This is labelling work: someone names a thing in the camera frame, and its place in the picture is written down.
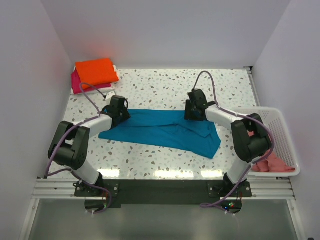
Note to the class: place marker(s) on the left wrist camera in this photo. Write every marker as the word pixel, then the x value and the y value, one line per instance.
pixel 109 96

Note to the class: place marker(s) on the aluminium frame rail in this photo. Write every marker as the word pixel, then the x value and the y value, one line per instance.
pixel 257 189

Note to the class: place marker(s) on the folded orange t-shirt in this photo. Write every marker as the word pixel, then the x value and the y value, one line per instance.
pixel 96 72

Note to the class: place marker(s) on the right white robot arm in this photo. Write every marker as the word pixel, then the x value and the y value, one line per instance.
pixel 251 138

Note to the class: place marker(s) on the blue t-shirt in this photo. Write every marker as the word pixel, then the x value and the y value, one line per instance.
pixel 167 128

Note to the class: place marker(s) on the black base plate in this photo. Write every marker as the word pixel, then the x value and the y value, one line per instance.
pixel 151 192

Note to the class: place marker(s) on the white plastic basket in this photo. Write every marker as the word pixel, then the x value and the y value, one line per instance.
pixel 284 147

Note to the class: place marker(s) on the folded magenta t-shirt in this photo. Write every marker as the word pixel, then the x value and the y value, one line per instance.
pixel 84 87

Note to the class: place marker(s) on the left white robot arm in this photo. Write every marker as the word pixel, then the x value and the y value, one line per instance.
pixel 69 146

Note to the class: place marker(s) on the salmon pink t-shirt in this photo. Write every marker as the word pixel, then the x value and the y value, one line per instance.
pixel 272 164

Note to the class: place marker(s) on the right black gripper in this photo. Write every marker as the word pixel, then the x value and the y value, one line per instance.
pixel 188 114

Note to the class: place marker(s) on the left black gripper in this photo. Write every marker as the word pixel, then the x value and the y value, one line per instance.
pixel 126 115

